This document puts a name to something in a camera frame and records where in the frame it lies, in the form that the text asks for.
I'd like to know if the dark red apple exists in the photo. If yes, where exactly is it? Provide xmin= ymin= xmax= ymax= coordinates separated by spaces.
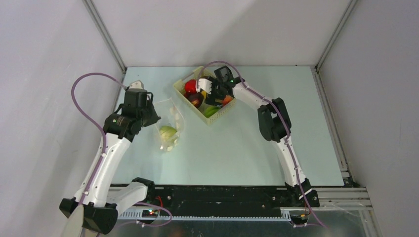
xmin=187 ymin=93 xmax=204 ymax=108

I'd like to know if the clear zip top bag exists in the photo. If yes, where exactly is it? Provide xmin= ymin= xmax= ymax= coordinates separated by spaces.
xmin=154 ymin=98 xmax=185 ymax=152

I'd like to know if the green cabbage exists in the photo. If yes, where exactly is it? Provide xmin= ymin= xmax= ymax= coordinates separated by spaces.
xmin=159 ymin=126 xmax=177 ymax=142

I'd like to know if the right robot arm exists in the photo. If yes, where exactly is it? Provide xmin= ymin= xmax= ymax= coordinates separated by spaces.
xmin=195 ymin=66 xmax=317 ymax=209

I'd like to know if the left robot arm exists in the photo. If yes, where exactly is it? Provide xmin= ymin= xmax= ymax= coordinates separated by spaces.
xmin=59 ymin=88 xmax=160 ymax=237

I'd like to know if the orange peach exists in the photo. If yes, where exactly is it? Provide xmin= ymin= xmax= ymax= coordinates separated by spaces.
xmin=222 ymin=95 xmax=234 ymax=106

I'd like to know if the green leafy vegetable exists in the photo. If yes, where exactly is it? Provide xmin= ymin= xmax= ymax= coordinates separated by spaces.
xmin=203 ymin=106 xmax=221 ymax=118

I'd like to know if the cream perforated plastic basket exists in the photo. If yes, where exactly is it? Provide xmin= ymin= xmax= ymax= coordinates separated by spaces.
xmin=173 ymin=66 xmax=237 ymax=125

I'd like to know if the red bell pepper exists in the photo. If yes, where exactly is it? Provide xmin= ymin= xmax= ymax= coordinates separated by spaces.
xmin=184 ymin=79 xmax=197 ymax=97

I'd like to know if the small circuit board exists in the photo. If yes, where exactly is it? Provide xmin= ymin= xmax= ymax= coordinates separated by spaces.
xmin=141 ymin=209 xmax=160 ymax=218

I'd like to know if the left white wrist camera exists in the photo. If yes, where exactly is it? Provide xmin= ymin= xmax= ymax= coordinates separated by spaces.
xmin=128 ymin=80 xmax=144 ymax=89

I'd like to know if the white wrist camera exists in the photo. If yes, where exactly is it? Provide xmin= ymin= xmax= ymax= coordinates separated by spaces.
xmin=128 ymin=80 xmax=144 ymax=89
xmin=196 ymin=78 xmax=212 ymax=94

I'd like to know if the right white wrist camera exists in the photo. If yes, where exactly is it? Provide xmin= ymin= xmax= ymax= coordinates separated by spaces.
xmin=196 ymin=78 xmax=212 ymax=94

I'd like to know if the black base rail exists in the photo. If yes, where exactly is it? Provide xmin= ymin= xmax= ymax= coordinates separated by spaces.
xmin=145 ymin=185 xmax=320 ymax=218

